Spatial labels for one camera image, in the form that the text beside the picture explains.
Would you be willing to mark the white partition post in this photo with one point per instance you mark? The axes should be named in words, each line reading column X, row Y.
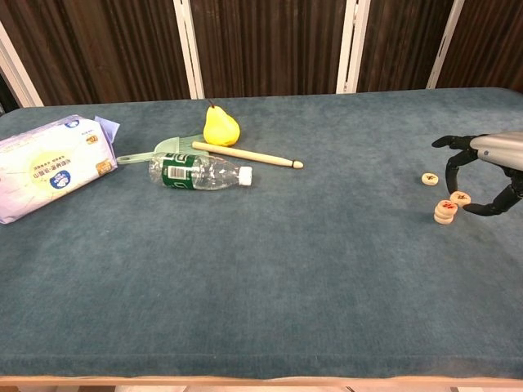
column 444, row 45
column 189, row 49
column 18, row 77
column 352, row 47

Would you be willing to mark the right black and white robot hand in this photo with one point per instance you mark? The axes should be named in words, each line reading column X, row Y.
column 498, row 149

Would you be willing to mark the blue table cloth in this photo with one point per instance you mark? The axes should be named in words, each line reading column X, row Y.
column 261, row 265

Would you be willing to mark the wooden stick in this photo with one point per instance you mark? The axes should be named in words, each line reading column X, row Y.
column 253, row 156

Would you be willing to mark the white and blue tissue pack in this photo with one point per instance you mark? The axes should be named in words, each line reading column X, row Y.
column 49, row 163

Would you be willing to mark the wooden token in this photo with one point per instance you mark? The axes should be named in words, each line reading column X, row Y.
column 430, row 178
column 444, row 216
column 444, row 222
column 446, row 206
column 461, row 199

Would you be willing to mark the clear plastic water bottle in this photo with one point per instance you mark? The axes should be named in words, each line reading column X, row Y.
column 196, row 171

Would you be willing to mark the yellow ball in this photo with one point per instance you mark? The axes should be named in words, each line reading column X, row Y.
column 220, row 128

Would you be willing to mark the green hand brush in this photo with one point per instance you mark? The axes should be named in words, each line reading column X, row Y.
column 171, row 145

